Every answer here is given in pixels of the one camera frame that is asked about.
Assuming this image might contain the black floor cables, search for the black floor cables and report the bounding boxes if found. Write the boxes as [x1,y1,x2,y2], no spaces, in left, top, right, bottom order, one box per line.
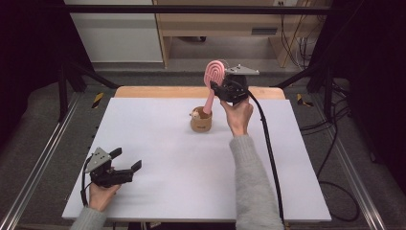
[300,80,362,223]

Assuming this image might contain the wooden table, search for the wooden table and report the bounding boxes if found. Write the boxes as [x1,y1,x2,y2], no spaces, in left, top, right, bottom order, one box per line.
[114,85,286,100]

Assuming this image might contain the person's right hand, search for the person's right hand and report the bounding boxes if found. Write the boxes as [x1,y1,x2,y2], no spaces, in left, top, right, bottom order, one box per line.
[219,96,255,138]

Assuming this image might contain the hanging black cables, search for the hanging black cables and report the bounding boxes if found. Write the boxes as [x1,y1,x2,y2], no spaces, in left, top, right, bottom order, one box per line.
[279,1,317,70]

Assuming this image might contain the yellow handled tool right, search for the yellow handled tool right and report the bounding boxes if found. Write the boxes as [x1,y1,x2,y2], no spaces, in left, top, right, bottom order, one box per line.
[296,93,314,108]

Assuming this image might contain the black horizontal frame bar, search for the black horizontal frame bar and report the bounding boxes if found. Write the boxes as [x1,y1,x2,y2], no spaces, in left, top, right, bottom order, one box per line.
[63,4,349,15]

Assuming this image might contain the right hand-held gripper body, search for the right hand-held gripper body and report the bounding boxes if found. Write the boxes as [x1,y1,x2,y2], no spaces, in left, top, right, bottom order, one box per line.
[219,64,260,104]

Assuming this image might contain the yellow black tape marker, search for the yellow black tape marker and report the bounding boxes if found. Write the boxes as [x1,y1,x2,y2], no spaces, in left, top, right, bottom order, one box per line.
[91,92,105,109]

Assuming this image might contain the aluminium rail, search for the aluminium rail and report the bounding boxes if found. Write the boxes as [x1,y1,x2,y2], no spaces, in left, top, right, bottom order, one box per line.
[331,137,389,230]
[0,92,82,230]

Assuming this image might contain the beige wooden desk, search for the beige wooden desk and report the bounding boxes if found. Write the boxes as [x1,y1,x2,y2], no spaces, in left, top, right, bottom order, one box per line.
[152,0,333,69]

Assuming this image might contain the black curtain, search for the black curtain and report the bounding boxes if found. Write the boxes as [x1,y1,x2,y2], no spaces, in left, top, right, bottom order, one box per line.
[0,0,94,148]
[310,0,406,186]

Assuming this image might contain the right hand-held gripper cable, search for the right hand-held gripper cable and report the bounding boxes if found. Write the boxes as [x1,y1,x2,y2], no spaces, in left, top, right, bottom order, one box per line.
[245,89,286,228]

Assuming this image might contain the hand-held gripper cable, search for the hand-held gripper cable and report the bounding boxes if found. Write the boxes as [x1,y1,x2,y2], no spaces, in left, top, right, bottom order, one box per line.
[79,156,94,208]
[245,89,286,228]

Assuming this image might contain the pink hairbrush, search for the pink hairbrush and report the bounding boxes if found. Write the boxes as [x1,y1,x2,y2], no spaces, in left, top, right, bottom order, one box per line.
[202,59,228,115]

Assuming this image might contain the white cabinet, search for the white cabinet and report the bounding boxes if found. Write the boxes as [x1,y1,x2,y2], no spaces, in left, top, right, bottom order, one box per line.
[63,0,164,63]

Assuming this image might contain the left hand-held gripper cable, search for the left hand-held gripper cable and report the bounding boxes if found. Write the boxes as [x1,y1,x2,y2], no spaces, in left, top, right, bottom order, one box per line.
[79,156,94,208]

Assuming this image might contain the black metal stand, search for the black metal stand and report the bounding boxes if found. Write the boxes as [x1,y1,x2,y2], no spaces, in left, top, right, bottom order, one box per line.
[56,60,121,123]
[274,63,334,123]

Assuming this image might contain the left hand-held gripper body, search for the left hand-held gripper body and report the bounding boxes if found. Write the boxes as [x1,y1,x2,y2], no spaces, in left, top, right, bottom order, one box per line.
[83,147,135,189]

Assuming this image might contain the tan pen holder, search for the tan pen holder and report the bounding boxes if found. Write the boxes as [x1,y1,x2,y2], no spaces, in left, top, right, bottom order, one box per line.
[190,105,214,133]

